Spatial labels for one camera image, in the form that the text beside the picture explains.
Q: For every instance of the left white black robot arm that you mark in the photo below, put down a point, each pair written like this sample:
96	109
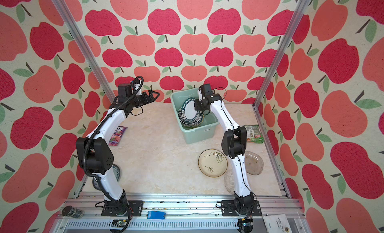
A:
94	153

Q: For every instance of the white paper sheet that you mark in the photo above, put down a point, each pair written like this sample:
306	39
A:
277	224

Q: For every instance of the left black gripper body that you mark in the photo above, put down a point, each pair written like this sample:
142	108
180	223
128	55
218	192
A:
137	101

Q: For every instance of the blue rectangular box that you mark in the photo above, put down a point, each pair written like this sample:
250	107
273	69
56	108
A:
156	215

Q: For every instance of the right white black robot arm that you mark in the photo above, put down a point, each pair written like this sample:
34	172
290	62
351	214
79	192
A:
234	144

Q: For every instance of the clear textured glass plate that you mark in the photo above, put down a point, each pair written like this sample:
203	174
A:
230	182

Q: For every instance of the left aluminium frame post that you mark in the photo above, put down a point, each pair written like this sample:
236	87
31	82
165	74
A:
85	49

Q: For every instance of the aluminium front rail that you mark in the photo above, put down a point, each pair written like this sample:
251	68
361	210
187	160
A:
184	213

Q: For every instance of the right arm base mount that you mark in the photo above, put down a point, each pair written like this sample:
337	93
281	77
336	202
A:
232	209

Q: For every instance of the purple Fox's candy bag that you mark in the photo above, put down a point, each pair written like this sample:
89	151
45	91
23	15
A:
117	136

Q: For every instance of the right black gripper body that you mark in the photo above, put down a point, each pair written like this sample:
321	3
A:
199	104

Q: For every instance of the green circuit board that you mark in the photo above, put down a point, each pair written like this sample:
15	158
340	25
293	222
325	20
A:
119	223

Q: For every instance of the smoky brown glass plate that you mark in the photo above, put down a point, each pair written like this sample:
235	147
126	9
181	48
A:
254	163

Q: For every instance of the aluminium frame post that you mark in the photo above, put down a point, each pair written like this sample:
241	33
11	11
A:
85	49
286	40

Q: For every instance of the mint green plastic bin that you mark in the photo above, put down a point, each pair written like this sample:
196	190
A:
205	130

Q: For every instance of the right aluminium frame post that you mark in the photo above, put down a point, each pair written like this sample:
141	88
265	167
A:
286	40

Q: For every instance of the large green rimmed white plate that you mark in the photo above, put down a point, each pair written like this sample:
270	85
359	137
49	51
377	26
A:
190	122

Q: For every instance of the small teal patterned plate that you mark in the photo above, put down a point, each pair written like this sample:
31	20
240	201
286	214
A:
117	172

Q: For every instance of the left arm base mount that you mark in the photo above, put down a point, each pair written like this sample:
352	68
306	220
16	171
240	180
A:
111	209

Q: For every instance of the cream plate with bamboo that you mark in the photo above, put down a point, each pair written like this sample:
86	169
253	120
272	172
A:
212	163

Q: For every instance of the green snack packet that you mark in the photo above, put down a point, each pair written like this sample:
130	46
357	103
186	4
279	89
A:
254	134

